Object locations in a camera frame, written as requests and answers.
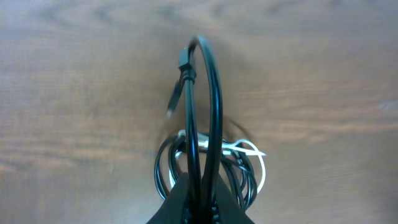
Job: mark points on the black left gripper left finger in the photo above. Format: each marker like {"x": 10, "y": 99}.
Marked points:
{"x": 173, "y": 208}

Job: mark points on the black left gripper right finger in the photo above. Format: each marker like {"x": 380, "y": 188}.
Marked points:
{"x": 227, "y": 209}

